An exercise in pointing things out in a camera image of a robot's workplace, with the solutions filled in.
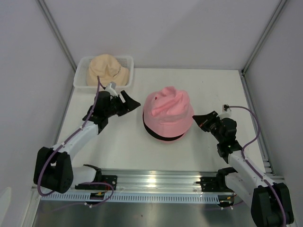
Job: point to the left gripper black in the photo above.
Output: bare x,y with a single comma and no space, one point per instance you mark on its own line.
128,106

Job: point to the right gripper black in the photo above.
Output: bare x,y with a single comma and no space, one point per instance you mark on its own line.
203,120

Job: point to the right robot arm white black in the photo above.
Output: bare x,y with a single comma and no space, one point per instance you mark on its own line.
269,201

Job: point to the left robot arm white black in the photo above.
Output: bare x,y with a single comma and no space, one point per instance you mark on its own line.
53,169

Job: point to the cream bucket hat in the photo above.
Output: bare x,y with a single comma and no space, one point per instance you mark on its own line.
108,69

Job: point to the white plastic basket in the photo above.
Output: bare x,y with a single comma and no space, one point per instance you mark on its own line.
80,82

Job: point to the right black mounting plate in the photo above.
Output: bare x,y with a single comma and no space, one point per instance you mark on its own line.
213,184

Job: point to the black mounting plate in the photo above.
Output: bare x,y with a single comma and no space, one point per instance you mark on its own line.
213,184
103,183

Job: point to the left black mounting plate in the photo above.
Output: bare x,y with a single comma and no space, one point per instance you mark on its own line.
103,183

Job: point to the left corner aluminium profile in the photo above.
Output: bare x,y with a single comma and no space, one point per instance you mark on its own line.
56,32

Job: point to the corner aluminium profile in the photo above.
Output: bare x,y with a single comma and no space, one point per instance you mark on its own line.
269,27
56,32

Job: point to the right corner aluminium profile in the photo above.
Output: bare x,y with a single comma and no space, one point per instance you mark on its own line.
269,27

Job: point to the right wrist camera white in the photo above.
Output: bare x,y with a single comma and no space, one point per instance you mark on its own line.
226,112

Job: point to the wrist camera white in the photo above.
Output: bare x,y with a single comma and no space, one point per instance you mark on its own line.
226,112
110,92

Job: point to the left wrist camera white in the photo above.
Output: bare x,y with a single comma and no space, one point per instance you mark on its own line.
110,92

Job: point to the white slotted cable duct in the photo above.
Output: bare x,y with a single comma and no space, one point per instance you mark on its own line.
196,198

